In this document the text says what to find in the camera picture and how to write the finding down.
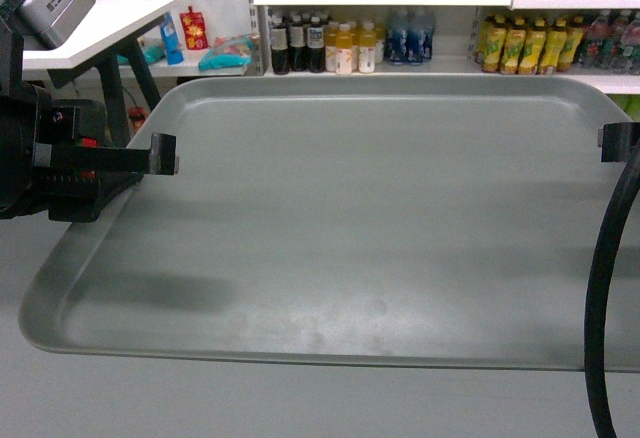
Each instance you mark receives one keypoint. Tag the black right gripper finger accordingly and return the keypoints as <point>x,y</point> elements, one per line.
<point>617,141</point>

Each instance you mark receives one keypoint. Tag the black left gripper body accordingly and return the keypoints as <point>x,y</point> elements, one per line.
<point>55,154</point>

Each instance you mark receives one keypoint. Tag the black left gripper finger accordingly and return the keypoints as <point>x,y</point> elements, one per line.
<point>163,158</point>

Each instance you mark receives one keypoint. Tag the grey rectangular serving tray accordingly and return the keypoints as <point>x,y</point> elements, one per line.
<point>439,221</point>

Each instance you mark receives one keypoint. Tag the white checkout table top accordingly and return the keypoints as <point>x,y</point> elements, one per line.
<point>108,23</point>

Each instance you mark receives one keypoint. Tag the black table leg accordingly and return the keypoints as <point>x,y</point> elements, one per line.
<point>114,101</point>

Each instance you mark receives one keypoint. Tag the teal snack bag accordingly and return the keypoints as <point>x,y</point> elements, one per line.
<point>230,52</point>

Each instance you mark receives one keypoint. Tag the red snack pouch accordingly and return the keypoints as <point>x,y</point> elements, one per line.
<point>194,29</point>

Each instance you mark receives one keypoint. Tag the yellow lemon tea bottle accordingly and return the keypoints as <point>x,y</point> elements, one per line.
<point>494,45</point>

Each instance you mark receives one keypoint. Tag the dark tea bottle left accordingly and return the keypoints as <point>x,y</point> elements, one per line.
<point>279,47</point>

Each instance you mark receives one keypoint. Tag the dark tea bottle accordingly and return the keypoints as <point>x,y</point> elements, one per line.
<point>316,45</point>
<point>298,48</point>
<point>279,47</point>

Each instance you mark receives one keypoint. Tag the dark tea bottle middle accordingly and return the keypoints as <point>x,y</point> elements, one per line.
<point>298,48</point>

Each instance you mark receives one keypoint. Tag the dark tea bottle right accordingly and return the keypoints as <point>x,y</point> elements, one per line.
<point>316,45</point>

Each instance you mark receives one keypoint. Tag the yellow juice bottle back left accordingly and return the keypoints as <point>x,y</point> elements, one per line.
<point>330,47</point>

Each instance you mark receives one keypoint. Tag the yellow juice bottle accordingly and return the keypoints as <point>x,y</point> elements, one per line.
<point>367,48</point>
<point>330,47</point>
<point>344,55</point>

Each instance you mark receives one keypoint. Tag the white slotted shelf upright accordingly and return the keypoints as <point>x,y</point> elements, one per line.
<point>259,27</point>

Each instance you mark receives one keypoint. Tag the yellow juice bottle front left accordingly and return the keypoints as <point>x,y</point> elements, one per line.
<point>344,55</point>

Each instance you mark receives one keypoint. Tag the blue water bottle right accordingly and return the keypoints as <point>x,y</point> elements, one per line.
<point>420,37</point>

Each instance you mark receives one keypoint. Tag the blue water bottle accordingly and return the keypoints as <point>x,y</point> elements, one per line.
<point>398,30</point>
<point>420,37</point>

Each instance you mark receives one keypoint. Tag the blue water bottle left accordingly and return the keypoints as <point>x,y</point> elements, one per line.
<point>398,30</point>

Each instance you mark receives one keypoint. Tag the yellow juice bottle front right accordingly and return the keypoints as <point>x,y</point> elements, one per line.
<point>367,48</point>

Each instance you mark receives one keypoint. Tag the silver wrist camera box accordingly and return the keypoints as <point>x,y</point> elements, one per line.
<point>48,24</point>

